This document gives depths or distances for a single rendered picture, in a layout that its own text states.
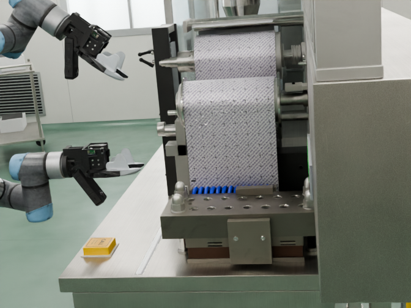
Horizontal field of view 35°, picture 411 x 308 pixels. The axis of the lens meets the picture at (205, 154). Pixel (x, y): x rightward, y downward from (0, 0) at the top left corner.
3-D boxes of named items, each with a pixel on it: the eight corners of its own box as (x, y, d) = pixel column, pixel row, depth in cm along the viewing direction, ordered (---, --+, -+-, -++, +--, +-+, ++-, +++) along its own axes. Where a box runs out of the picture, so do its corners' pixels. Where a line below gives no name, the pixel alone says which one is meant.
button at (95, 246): (91, 245, 177) (90, 237, 176) (116, 244, 176) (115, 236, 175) (83, 256, 170) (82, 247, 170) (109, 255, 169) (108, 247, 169)
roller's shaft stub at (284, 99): (281, 106, 175) (280, 90, 174) (307, 104, 174) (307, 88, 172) (281, 109, 170) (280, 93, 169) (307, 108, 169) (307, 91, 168)
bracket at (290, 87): (285, 88, 174) (284, 81, 173) (307, 87, 173) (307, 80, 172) (284, 91, 169) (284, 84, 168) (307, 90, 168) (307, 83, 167)
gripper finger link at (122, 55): (137, 63, 175) (107, 44, 173) (125, 81, 177) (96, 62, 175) (138, 61, 178) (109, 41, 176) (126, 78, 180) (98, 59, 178)
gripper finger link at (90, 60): (104, 68, 169) (78, 47, 170) (101, 73, 170) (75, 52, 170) (111, 68, 174) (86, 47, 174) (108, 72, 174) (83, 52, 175)
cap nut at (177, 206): (172, 208, 162) (170, 191, 161) (186, 208, 162) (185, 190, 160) (169, 213, 159) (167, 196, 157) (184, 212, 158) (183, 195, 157)
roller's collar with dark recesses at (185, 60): (181, 71, 202) (179, 50, 201) (200, 69, 201) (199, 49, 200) (178, 74, 196) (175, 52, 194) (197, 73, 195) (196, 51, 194)
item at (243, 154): (191, 192, 176) (185, 125, 171) (279, 189, 173) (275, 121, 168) (191, 192, 176) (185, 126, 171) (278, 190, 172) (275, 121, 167)
